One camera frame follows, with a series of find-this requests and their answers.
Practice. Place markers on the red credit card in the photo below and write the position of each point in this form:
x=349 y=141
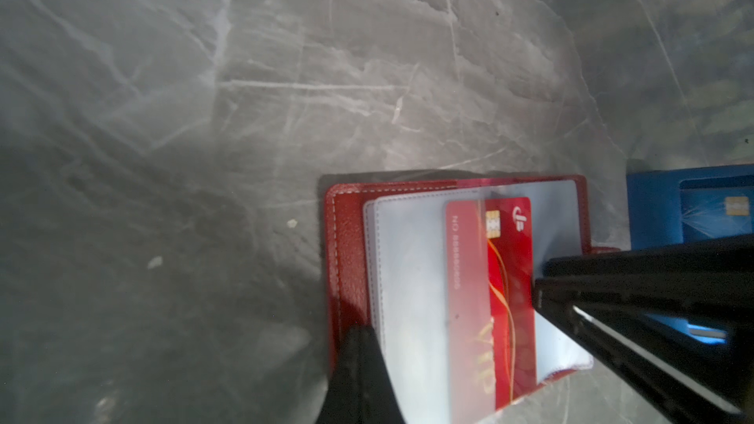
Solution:
x=492 y=321

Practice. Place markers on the blue card tray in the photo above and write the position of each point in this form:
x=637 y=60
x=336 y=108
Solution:
x=654 y=212

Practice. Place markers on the red leather card holder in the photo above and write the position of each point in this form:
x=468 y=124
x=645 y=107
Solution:
x=386 y=263

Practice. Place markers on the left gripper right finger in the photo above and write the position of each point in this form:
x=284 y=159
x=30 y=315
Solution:
x=381 y=402

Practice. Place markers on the blue VIP card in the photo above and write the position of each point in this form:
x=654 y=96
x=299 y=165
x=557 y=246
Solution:
x=716 y=213

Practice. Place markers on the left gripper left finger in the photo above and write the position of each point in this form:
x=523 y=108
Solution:
x=342 y=403

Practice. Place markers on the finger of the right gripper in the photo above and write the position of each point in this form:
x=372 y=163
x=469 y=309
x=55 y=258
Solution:
x=576 y=293

